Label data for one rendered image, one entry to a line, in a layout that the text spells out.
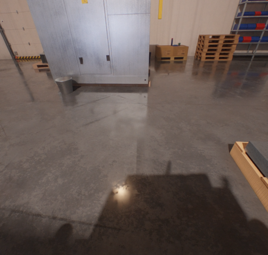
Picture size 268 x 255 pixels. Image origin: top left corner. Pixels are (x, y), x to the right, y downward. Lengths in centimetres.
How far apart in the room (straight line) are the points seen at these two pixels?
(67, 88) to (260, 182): 296
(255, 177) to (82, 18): 304
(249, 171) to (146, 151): 84
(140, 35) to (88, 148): 207
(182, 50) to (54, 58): 459
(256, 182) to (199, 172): 38
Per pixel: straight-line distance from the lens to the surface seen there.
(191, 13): 736
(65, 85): 296
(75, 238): 110
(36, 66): 622
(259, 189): 137
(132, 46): 276
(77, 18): 299
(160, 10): 348
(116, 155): 136
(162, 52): 602
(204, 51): 646
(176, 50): 615
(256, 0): 768
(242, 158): 147
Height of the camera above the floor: 100
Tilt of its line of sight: 33 degrees down
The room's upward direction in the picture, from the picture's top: 2 degrees counter-clockwise
